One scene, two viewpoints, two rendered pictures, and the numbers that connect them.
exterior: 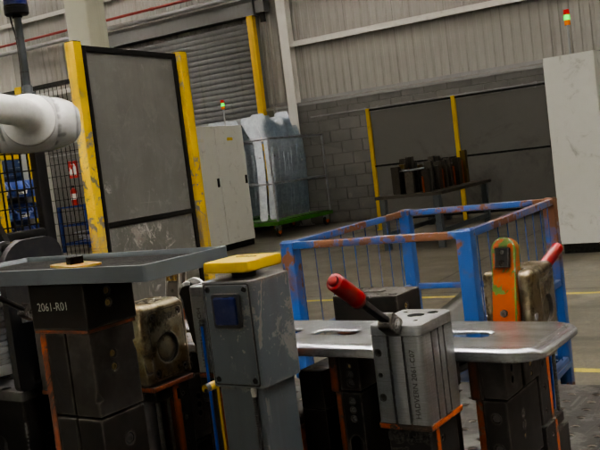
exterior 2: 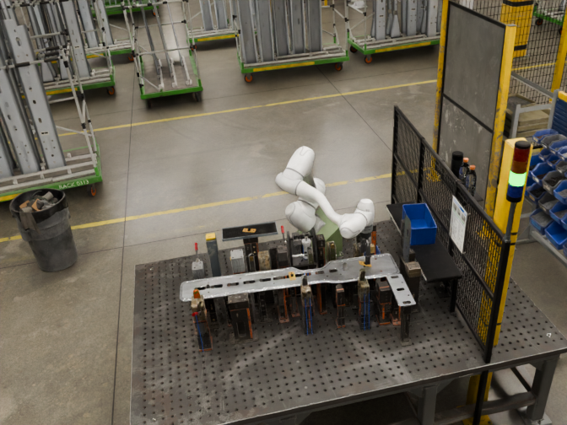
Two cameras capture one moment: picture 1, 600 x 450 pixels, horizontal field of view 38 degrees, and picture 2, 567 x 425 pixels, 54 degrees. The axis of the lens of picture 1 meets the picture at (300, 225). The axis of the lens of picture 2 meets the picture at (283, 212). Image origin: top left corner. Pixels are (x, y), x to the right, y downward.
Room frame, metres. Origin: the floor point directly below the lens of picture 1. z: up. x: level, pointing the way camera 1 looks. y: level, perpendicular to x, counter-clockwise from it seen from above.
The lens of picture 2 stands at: (3.60, -1.52, 3.21)
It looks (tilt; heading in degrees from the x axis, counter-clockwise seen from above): 32 degrees down; 141
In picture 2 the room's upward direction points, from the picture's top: 5 degrees counter-clockwise
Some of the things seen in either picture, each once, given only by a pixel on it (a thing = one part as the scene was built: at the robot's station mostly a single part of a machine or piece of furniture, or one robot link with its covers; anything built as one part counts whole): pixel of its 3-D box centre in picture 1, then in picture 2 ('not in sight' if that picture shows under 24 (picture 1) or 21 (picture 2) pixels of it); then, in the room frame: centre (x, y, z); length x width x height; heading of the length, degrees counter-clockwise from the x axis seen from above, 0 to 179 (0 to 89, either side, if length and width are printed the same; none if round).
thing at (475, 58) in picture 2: not in sight; (467, 116); (0.89, 3.12, 1.00); 1.34 x 0.14 x 2.00; 150
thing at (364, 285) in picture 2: not in sight; (363, 303); (1.86, 0.49, 0.87); 0.12 x 0.09 x 0.35; 145
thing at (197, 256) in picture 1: (78, 268); (249, 231); (1.05, 0.28, 1.16); 0.37 x 0.14 x 0.02; 55
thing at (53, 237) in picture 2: not in sight; (48, 231); (-1.41, -0.34, 0.36); 0.54 x 0.50 x 0.73; 150
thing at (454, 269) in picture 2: not in sight; (420, 238); (1.81, 1.13, 1.01); 0.90 x 0.22 x 0.03; 145
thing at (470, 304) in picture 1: (441, 324); not in sight; (3.73, -0.56, 0.47); 1.20 x 0.80 x 0.95; 149
